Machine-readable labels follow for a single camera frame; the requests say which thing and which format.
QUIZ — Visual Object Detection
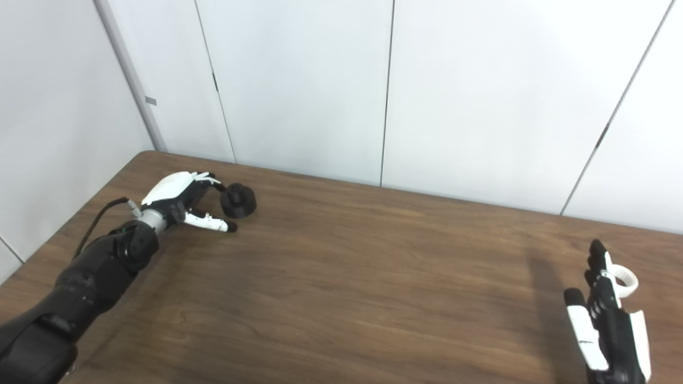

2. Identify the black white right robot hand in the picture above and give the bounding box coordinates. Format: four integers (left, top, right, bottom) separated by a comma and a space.
564, 239, 653, 384

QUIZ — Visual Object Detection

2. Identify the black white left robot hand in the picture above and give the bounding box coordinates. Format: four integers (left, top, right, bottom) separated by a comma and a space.
140, 171, 238, 234

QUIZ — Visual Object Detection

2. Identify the white ring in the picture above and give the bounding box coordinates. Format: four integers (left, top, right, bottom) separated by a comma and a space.
611, 265, 639, 299

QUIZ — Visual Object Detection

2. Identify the round black part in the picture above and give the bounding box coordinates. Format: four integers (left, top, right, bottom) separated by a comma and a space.
220, 183, 257, 219

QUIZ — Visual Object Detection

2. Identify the grey wall corner post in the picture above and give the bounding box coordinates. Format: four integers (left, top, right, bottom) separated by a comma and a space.
93, 0, 167, 153

